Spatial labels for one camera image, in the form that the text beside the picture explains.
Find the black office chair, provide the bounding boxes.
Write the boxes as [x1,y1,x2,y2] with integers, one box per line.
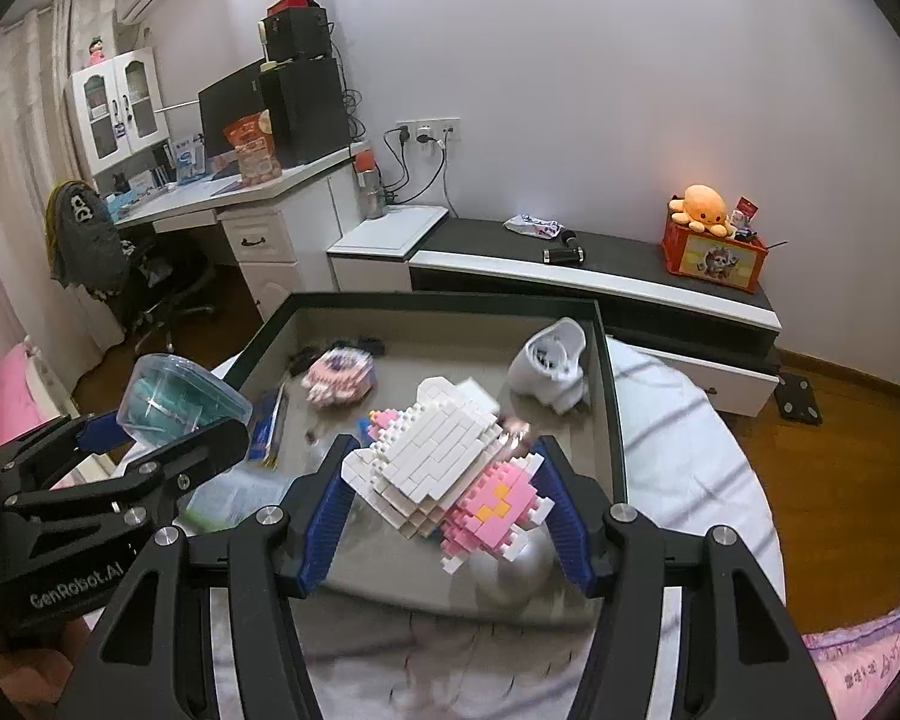
[82,232,218,353]

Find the blue and white boxes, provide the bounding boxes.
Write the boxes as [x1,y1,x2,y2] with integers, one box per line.
[171,133,205,182]

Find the bottle with orange cap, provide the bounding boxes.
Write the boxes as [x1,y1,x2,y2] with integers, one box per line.
[354,152,387,220]

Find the grey jacket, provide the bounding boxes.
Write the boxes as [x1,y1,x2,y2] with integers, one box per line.
[45,180,128,293]

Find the white wall socket strip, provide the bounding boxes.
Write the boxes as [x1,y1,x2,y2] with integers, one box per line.
[396,118,462,147]

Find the small black speaker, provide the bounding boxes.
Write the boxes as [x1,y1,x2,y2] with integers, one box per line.
[259,6,331,65]

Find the pink blanket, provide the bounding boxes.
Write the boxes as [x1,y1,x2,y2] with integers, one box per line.
[0,341,68,466]

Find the person's left hand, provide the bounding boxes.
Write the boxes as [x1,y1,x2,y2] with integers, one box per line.
[0,619,85,720]

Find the long blue and yellow box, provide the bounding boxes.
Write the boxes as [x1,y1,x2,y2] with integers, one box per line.
[246,384,290,470]

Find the black shallow cardboard box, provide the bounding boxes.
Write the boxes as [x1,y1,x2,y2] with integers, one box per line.
[172,291,629,627]

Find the striped white tablecloth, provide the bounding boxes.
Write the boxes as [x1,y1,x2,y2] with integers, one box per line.
[82,349,788,720]

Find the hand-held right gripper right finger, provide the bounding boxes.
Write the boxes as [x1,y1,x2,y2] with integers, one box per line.
[529,435,833,720]

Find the orange snack bag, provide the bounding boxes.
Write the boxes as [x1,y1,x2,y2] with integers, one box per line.
[223,111,282,187]

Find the low black-topped cabinet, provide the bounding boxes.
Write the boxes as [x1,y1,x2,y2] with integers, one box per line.
[409,217,782,417]

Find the small black device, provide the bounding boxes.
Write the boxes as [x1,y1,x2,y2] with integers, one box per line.
[544,231,586,265]

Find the large black speaker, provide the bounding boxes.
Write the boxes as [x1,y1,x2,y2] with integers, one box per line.
[260,56,352,168]

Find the black computer monitor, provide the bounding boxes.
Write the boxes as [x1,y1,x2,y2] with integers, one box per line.
[197,58,267,158]

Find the black bathroom scale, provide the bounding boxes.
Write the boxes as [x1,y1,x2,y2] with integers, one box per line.
[774,371,824,425]

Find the pale curtain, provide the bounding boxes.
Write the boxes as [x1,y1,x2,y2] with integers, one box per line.
[0,0,121,361]

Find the printed paper leaflet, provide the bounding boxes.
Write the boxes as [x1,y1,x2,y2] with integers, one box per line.
[180,465,287,533]

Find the white and pink block figure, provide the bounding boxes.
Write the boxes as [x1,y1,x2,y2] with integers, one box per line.
[341,376,557,578]

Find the lilac printed bedsheet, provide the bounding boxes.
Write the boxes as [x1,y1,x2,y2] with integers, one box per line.
[801,600,900,720]

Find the white desk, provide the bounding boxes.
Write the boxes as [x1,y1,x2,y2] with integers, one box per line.
[112,142,365,323]

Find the crumpled plastic bag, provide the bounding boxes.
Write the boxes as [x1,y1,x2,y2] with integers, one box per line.
[504,214,565,237]

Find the black power cables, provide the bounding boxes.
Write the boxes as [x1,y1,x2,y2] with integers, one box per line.
[341,52,452,209]

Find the white hutch cabinet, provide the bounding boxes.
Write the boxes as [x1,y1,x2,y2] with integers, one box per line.
[64,46,172,177]

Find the orange printed crate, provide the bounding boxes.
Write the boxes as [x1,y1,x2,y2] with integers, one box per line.
[662,211,770,293]

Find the white side cabinet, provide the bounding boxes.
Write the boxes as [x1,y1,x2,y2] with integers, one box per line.
[326,206,449,293]

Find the pink white small packet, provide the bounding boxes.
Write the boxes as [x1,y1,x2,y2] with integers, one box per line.
[304,349,377,404]

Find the clear container with teal contents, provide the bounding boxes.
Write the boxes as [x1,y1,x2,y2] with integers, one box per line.
[118,354,254,451]

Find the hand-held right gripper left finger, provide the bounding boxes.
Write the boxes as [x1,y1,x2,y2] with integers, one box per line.
[79,433,362,720]

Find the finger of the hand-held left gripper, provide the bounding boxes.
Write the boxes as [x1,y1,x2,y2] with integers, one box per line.
[0,411,134,493]
[4,416,251,535]

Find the orange octopus plush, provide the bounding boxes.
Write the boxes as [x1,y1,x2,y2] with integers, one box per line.
[669,185,736,233]

